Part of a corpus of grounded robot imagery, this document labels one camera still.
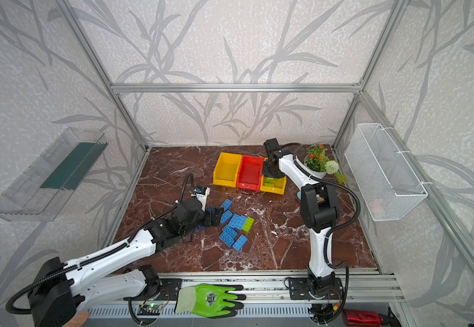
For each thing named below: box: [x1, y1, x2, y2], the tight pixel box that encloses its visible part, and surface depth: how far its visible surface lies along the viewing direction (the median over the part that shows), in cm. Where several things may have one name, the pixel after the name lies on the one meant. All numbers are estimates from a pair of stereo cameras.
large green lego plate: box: [242, 216, 255, 233], surface depth 91 cm
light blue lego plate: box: [228, 213, 248, 231], surface depth 91 cm
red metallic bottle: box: [341, 309, 385, 327], surface depth 68 cm
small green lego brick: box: [264, 177, 275, 188], surface depth 103 cm
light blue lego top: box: [219, 198, 233, 212], surface depth 97 cm
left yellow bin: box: [213, 151, 243, 189], surface depth 107 cm
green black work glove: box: [175, 283, 247, 319], surface depth 72 cm
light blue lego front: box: [218, 231, 235, 248], surface depth 86 cm
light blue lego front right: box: [232, 234, 248, 252], surface depth 85 cm
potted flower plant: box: [303, 143, 349, 184], surface depth 96 cm
